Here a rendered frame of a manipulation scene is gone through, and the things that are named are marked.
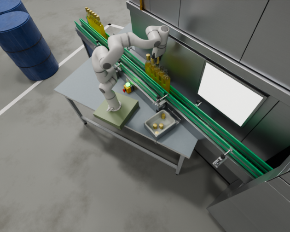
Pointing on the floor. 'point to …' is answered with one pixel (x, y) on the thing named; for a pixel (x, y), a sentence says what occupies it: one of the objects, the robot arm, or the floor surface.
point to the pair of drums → (21, 39)
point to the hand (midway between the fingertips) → (157, 59)
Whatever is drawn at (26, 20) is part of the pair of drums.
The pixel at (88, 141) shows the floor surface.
